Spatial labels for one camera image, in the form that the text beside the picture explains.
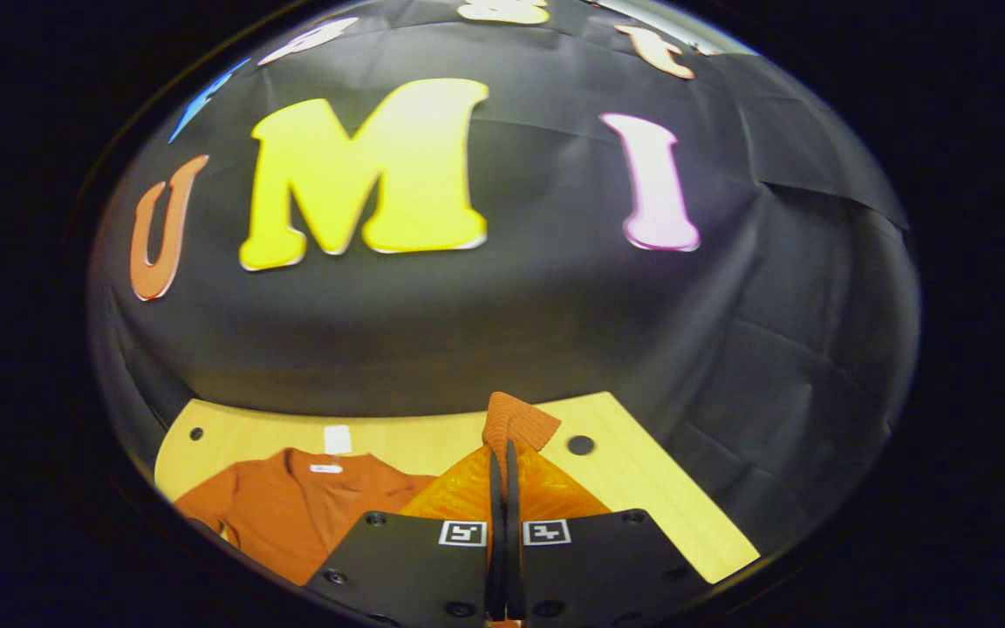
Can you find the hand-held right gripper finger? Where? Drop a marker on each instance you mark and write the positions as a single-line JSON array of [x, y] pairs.
[[495, 567], [515, 567]]

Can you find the orange knit garment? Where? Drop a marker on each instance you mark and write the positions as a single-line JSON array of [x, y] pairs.
[[293, 515]]

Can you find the black backdrop cloth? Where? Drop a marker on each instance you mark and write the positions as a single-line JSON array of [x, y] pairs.
[[511, 331]]

